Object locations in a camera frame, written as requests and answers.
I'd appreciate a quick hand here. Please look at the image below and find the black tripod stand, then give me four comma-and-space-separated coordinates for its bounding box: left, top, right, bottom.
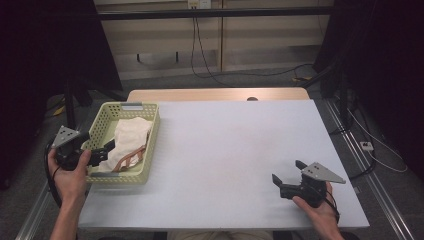
62, 77, 128, 134

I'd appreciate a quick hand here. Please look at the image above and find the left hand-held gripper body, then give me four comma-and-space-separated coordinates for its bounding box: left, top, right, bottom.
51, 125, 110, 172

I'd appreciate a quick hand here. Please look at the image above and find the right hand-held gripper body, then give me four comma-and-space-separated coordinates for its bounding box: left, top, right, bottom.
279, 161, 347, 209

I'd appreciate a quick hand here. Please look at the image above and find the beige cabinet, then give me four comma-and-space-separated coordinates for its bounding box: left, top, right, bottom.
92, 0, 335, 82

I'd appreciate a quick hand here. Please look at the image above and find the white floor cable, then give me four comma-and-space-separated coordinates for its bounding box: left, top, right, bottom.
346, 108, 409, 174

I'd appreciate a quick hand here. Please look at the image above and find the white underwear with orange trim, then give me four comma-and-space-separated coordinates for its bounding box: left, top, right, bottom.
97, 116, 155, 174

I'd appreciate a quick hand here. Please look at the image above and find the person's right hand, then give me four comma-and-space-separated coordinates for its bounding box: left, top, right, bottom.
292, 181, 342, 235

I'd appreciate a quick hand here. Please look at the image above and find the black horizontal bar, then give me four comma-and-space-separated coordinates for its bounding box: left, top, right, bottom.
96, 5, 335, 22

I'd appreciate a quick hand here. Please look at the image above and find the white wall socket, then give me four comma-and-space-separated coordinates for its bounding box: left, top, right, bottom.
187, 0, 213, 10

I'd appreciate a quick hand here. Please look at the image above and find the person's left hand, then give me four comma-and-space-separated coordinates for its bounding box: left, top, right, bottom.
47, 147, 93, 208

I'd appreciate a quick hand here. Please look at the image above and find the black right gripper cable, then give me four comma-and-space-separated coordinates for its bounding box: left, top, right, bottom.
324, 194, 342, 224

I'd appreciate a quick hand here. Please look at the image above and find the black wall cable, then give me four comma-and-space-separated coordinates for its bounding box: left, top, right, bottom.
194, 16, 234, 88
189, 7, 316, 81

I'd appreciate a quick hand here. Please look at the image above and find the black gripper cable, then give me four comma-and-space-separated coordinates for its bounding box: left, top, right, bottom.
324, 194, 342, 224
43, 139, 64, 208

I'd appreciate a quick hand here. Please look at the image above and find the black curtain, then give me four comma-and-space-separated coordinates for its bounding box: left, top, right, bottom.
312, 0, 424, 183
0, 0, 124, 192

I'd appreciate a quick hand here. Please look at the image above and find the white foam mat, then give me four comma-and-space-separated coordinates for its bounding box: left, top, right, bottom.
78, 98, 371, 232

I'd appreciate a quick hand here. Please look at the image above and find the black floor cable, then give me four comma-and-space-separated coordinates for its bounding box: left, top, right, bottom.
348, 146, 378, 180

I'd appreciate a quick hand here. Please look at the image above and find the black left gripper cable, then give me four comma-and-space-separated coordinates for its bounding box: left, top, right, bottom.
43, 139, 64, 208

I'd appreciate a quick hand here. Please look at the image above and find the pale yellow plastic basket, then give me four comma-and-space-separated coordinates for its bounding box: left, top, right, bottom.
80, 101, 162, 186

